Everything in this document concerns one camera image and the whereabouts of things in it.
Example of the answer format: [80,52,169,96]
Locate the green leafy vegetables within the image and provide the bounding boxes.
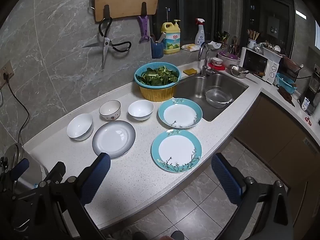
[138,66,179,85]

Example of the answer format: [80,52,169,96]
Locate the white microwave oven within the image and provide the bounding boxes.
[240,47,279,84]

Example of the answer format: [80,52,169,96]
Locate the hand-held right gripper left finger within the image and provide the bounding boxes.
[27,152,112,240]

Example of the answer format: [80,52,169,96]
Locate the small potted plant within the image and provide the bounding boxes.
[216,31,230,48]

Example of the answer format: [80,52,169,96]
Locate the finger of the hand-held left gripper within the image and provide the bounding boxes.
[37,162,67,187]
[9,158,30,181]

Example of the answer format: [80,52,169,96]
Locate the stainless steel sink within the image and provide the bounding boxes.
[172,71,249,122]

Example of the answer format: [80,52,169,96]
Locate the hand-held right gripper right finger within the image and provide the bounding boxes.
[211,152,293,240]

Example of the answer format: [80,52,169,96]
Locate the white spray bottle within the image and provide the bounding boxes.
[194,18,206,46]

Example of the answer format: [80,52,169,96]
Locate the yellow plastic basket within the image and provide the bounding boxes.
[139,84,176,102]

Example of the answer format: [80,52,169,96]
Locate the dark window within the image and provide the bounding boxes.
[152,0,223,46]

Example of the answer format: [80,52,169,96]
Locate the black power cable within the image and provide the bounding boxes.
[3,72,30,144]

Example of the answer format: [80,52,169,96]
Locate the small white bowl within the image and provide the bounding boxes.
[128,100,154,121]

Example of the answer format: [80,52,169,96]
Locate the steel rice cooker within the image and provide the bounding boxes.
[0,142,48,194]

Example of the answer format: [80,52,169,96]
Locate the black handled kitchen scissors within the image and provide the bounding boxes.
[82,17,132,68]

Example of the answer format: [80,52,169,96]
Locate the wall power socket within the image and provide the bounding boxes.
[0,60,14,90]

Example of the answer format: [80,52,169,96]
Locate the chopstick holder with chopsticks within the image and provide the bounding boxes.
[247,29,261,49]

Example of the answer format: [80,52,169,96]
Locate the white wrapped pack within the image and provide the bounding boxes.
[181,43,201,53]

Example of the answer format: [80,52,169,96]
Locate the chrome faucet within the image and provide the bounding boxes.
[198,42,216,77]

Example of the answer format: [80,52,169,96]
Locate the brown base cabinet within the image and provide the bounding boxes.
[233,92,320,230]

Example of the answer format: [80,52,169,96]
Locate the blue utensil cup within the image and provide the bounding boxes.
[150,40,164,59]

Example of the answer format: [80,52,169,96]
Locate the black kitchen appliance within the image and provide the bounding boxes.
[299,75,320,115]

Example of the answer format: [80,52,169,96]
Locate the white utensil tray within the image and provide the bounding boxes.
[262,45,283,59]

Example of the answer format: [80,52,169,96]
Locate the purple peeler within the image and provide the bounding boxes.
[137,15,151,43]

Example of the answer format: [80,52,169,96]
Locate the teal plastic colander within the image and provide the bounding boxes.
[134,64,181,89]

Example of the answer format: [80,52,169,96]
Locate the teal plastic basket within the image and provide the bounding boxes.
[275,73,298,93]

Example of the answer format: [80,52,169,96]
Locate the yellow dish soap bottle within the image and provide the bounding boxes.
[161,19,181,55]

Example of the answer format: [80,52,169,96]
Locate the small patterned bowl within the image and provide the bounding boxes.
[99,100,121,121]

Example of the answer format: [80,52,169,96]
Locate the steel strainer bowl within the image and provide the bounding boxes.
[228,64,250,79]

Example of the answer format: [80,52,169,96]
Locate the teal floral plate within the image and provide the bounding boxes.
[158,98,203,129]
[151,129,202,173]

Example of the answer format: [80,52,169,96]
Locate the dark brown wooden board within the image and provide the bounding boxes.
[278,86,296,107]

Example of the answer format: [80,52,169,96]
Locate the large white bowl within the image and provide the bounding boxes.
[67,113,94,141]

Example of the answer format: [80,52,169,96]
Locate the grey rimmed plate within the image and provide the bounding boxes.
[92,120,136,159]

